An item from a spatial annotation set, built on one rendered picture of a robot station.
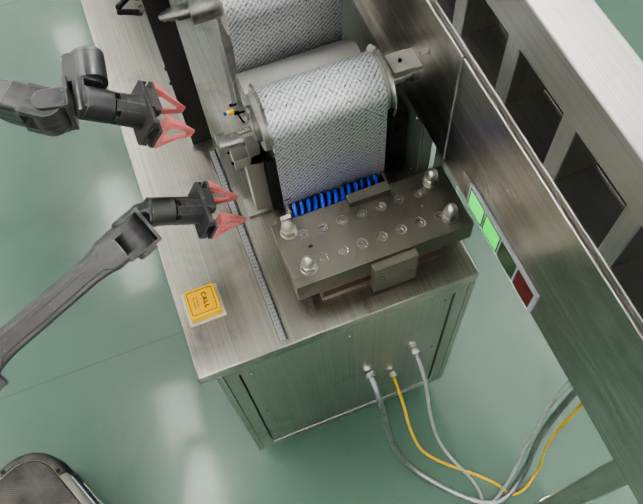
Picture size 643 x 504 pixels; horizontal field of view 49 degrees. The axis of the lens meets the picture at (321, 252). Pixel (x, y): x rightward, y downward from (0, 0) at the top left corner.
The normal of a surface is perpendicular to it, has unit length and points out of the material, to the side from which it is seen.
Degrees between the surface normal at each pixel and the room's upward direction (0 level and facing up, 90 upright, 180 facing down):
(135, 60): 0
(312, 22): 92
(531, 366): 0
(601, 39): 0
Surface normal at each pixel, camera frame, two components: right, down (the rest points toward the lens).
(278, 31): 0.36, 0.84
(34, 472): -0.05, -0.45
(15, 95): 0.07, -0.29
